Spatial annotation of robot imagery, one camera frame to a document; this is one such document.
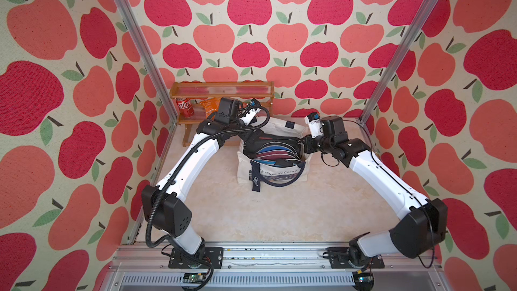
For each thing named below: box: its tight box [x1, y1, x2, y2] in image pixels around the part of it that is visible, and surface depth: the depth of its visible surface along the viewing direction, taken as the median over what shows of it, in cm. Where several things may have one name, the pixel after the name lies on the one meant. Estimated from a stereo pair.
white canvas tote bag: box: [236, 116, 311, 184], surface depth 86 cm
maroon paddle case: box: [255, 150, 299, 159], surface depth 85 cm
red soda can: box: [176, 97, 195, 118], surface depth 97 cm
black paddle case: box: [242, 130, 303, 164], surface depth 89 cm
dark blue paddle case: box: [255, 145, 295, 154], surface depth 88 cm
